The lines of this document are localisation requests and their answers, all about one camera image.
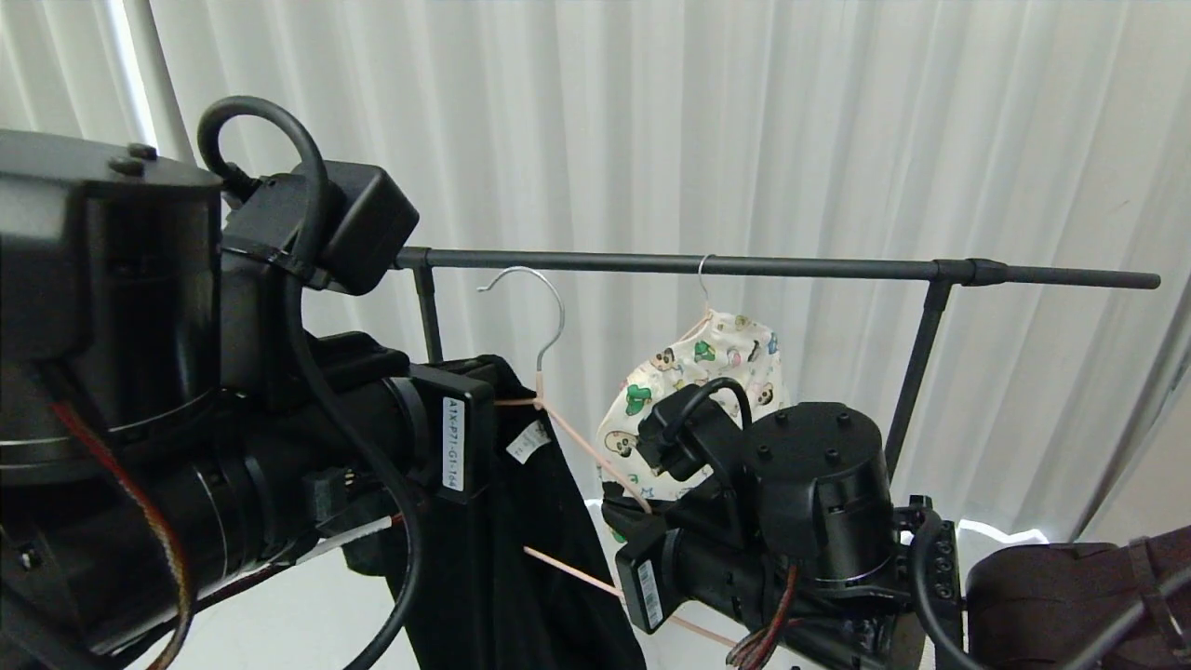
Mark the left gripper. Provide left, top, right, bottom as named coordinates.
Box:
left=181, top=363, right=499, bottom=596

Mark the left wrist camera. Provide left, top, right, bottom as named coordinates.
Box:
left=221, top=160, right=422, bottom=297

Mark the black cable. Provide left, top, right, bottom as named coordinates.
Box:
left=906, top=508, right=989, bottom=670
left=659, top=376, right=754, bottom=438
left=196, top=95, right=425, bottom=670

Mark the cream printed garment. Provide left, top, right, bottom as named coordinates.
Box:
left=595, top=311, right=791, bottom=546

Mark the white curtain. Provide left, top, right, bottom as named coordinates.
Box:
left=0, top=0, right=1191, bottom=545

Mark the pink clothes hanger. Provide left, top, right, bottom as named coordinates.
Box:
left=682, top=253, right=719, bottom=343
left=475, top=266, right=747, bottom=650

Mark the black garment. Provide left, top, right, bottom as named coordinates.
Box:
left=342, top=354, right=649, bottom=670

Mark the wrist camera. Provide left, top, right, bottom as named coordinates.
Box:
left=636, top=398, right=747, bottom=487
left=221, top=160, right=422, bottom=297

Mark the black clothes rack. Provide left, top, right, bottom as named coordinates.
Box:
left=391, top=246, right=1162, bottom=485

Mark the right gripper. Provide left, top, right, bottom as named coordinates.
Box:
left=614, top=524, right=824, bottom=636

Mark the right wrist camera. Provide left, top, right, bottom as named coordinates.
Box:
left=636, top=398, right=747, bottom=487

